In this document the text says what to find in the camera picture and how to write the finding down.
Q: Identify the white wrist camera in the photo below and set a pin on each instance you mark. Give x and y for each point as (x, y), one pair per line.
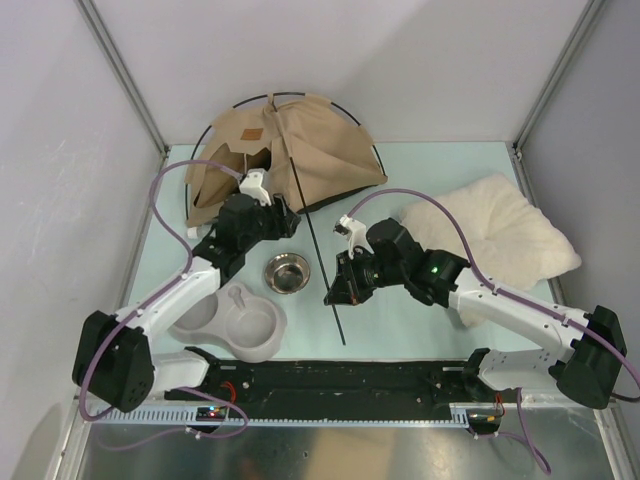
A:
(255, 184)
(354, 232)

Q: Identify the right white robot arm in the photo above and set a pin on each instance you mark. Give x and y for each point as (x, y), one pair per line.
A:
(578, 353)

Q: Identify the white fluffy pillow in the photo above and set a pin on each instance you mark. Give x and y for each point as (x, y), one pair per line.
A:
(512, 241)

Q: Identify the beige fabric pet tent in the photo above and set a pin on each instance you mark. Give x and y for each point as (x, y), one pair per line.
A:
(280, 160)

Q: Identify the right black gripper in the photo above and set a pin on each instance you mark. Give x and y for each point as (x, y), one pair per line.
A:
(346, 288)

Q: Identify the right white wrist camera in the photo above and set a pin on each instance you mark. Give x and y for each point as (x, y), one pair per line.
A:
(354, 232)

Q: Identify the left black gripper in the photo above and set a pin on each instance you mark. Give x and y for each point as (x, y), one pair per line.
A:
(284, 224)

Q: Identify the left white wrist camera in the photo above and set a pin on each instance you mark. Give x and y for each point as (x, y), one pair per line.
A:
(255, 184)

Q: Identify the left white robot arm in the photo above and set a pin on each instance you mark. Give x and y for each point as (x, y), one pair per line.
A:
(114, 359)

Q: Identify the grey double pet feeder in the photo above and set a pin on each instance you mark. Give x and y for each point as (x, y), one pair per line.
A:
(249, 326)

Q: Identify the steel pet bowl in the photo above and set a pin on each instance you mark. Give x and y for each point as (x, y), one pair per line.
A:
(287, 273)

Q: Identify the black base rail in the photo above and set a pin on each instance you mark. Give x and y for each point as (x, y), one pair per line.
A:
(318, 390)

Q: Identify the black tent pole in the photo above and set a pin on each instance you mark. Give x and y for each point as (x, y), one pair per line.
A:
(315, 241)
(280, 130)

